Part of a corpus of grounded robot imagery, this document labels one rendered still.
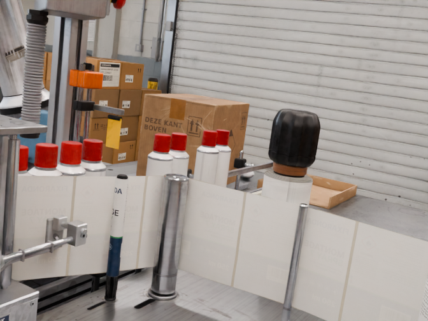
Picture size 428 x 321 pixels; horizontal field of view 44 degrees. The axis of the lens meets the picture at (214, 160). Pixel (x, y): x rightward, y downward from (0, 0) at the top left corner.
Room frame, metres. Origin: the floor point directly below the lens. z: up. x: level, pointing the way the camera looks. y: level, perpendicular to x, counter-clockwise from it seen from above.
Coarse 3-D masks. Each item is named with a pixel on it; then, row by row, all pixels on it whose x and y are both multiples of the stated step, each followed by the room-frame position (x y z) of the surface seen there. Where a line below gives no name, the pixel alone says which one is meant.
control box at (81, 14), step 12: (36, 0) 0.96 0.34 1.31; (48, 0) 0.84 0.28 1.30; (60, 0) 0.85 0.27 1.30; (72, 0) 0.85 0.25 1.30; (84, 0) 0.86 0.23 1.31; (96, 0) 0.87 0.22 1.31; (108, 0) 0.88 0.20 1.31; (48, 12) 0.91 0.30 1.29; (60, 12) 0.86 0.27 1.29; (72, 12) 0.86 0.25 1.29; (84, 12) 0.86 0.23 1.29; (96, 12) 0.87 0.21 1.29; (108, 12) 0.89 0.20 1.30
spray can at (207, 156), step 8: (208, 136) 1.21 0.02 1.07; (216, 136) 1.21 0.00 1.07; (208, 144) 1.20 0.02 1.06; (200, 152) 1.20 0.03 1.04; (208, 152) 1.20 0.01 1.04; (216, 152) 1.20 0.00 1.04; (200, 160) 1.20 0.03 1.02; (208, 160) 1.20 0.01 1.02; (216, 160) 1.21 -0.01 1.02; (200, 168) 1.20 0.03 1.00; (208, 168) 1.20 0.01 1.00; (216, 168) 1.21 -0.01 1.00; (200, 176) 1.20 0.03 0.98; (208, 176) 1.20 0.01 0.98
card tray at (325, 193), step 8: (312, 176) 2.00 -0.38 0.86; (312, 184) 2.00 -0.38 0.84; (320, 184) 1.98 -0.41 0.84; (328, 184) 1.97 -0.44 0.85; (336, 184) 1.95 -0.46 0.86; (344, 184) 1.94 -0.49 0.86; (352, 184) 1.93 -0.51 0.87; (312, 192) 1.86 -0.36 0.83; (320, 192) 1.88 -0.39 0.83; (328, 192) 1.89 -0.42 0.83; (336, 192) 1.91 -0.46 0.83; (344, 192) 1.78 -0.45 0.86; (352, 192) 1.88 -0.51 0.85; (312, 200) 1.74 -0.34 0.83; (320, 200) 1.76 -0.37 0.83; (328, 200) 1.77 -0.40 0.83; (336, 200) 1.72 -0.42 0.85; (344, 200) 1.80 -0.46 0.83; (328, 208) 1.66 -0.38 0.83
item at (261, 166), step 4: (260, 164) 1.56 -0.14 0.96; (264, 164) 1.58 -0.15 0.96; (268, 164) 1.60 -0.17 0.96; (272, 164) 1.63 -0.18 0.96; (240, 168) 1.46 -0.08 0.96; (244, 168) 1.47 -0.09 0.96; (248, 168) 1.48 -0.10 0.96; (252, 168) 1.51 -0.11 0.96; (256, 168) 1.53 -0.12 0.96; (260, 168) 1.56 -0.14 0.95; (264, 168) 1.58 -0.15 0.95; (228, 172) 1.38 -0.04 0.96; (232, 172) 1.40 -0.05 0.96; (236, 172) 1.42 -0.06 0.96; (240, 172) 1.44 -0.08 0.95; (244, 172) 1.46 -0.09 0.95; (248, 172) 1.49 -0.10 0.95; (228, 176) 1.38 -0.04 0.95
